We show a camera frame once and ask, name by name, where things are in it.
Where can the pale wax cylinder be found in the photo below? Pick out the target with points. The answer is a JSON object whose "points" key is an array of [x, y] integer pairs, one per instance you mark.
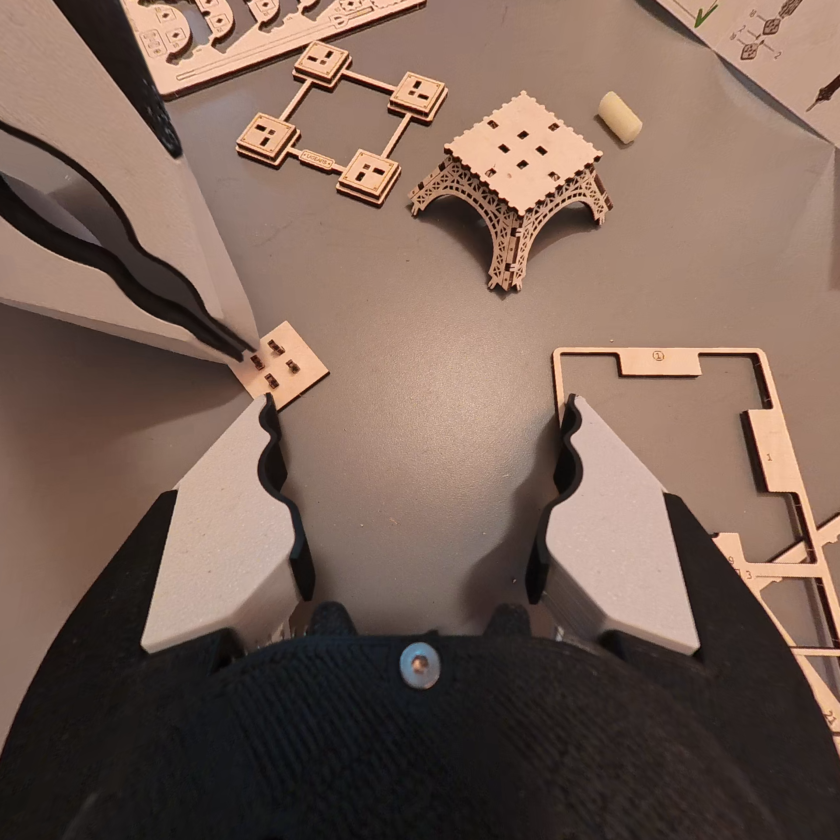
{"points": [[620, 117]]}

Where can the wooden sheet with curved parts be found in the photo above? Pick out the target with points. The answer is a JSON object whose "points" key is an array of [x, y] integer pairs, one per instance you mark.
{"points": [[197, 72]]}

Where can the paper instruction sheet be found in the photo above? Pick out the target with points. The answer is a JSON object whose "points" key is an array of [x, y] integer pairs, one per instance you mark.
{"points": [[787, 79]]}

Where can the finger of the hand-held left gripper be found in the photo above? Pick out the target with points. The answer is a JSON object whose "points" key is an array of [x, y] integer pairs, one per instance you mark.
{"points": [[98, 111], [79, 289]]}

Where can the wooden arched tower base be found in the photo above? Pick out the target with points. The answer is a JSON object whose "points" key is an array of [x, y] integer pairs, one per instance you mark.
{"points": [[558, 154]]}

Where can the numbered wooden parts sheet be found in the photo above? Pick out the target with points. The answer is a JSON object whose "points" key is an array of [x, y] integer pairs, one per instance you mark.
{"points": [[732, 551]]}

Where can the empty wooden sheet frame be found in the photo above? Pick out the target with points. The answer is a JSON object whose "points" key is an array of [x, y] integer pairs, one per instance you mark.
{"points": [[659, 364]]}

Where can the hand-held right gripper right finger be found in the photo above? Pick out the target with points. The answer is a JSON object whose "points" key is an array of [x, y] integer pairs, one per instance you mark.
{"points": [[617, 544]]}

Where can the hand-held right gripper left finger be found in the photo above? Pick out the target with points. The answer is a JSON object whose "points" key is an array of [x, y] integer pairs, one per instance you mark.
{"points": [[223, 525]]}

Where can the wooden four-pad square frame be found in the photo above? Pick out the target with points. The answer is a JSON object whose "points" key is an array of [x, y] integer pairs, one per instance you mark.
{"points": [[283, 145]]}

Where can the small slotted wooden square plate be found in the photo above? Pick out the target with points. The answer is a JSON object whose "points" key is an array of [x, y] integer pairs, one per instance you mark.
{"points": [[302, 380]]}

